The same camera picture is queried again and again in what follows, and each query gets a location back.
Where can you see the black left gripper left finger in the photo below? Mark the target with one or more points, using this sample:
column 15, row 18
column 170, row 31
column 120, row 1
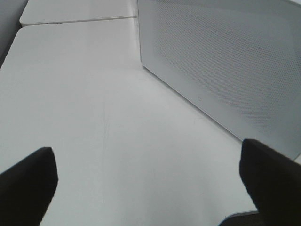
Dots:
column 27, row 189

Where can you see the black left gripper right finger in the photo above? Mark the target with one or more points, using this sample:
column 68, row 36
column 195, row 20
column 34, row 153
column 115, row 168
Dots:
column 273, row 182

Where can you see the white microwave door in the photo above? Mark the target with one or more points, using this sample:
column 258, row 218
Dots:
column 239, row 61

